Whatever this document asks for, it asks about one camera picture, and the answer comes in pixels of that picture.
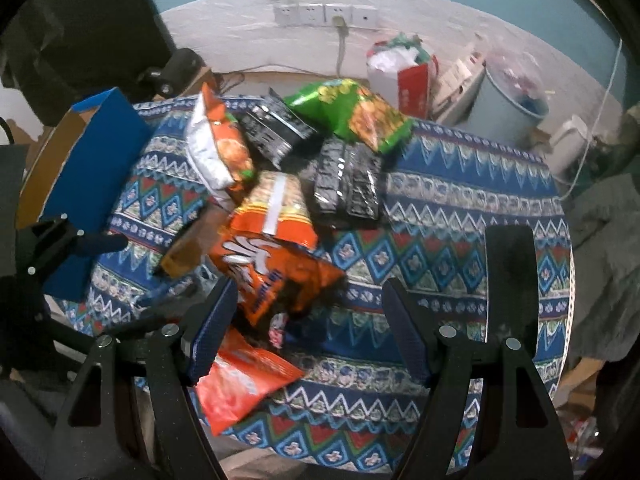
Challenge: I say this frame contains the light blue bin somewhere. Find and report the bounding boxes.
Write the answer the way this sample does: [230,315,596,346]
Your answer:
[474,49,552,137]

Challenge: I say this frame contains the orange peanut bag clear window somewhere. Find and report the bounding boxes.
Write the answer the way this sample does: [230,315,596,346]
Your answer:
[229,170,319,252]

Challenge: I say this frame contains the grey power cable with plug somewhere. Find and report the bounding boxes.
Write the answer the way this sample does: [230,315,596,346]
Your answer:
[331,16,352,80]

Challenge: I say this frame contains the small black device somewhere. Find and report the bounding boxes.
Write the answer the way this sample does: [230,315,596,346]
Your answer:
[139,47,207,97]

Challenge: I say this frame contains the glossy black snack packet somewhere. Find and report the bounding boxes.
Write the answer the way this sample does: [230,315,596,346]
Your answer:
[311,139,385,232]

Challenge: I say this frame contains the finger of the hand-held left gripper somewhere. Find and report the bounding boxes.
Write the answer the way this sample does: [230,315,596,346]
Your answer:
[100,282,201,341]
[17,212,129,291]

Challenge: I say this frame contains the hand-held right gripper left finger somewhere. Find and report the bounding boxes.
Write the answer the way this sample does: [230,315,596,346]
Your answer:
[47,277,238,480]

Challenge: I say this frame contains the thin white cable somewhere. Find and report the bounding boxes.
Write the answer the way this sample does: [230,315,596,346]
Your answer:
[561,39,624,200]

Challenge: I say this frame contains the black snack packet white print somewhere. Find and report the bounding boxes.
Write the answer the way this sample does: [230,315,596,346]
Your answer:
[239,87,319,171]

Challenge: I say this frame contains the person's grey clothing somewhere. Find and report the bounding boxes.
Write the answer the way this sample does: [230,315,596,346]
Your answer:
[0,375,71,480]

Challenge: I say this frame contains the small pink white candy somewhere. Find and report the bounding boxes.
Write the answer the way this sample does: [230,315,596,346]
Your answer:
[269,311,290,350]

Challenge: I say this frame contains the patterned blue tablecloth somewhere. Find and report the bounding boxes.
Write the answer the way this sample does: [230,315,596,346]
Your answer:
[50,92,573,473]

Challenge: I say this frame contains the orange and silver chip bag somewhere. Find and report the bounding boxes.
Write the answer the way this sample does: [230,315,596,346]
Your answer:
[184,82,257,203]

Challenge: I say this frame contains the green snack bag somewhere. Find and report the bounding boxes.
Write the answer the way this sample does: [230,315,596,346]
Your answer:
[284,79,414,155]

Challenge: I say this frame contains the red orange snack packet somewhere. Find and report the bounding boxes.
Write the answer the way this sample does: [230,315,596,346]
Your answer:
[195,327,306,437]

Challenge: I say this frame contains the black rectangular object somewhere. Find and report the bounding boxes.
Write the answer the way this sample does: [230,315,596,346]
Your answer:
[484,224,540,357]

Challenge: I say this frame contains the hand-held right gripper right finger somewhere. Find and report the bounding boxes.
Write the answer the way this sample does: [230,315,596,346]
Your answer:
[382,277,573,480]

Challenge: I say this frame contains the white and red cardboard box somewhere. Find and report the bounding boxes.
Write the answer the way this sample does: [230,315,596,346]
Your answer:
[366,32,440,121]

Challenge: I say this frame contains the brown snack packet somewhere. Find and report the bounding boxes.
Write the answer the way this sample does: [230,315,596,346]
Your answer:
[159,205,232,279]

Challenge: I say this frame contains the large black object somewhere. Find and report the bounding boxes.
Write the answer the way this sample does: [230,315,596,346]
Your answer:
[0,0,173,127]

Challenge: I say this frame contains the white wall socket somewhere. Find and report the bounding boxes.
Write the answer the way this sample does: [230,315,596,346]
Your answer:
[299,3,326,28]
[351,4,379,30]
[325,3,353,28]
[273,3,301,28]

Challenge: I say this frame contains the orange bag white hand print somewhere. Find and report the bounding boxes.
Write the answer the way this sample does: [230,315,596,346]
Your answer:
[209,229,347,327]

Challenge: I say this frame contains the blue cardboard box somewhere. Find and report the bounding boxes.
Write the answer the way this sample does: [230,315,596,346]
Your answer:
[15,87,153,303]

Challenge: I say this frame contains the grey green cloth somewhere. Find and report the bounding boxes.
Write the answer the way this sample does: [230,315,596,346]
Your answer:
[567,110,640,363]

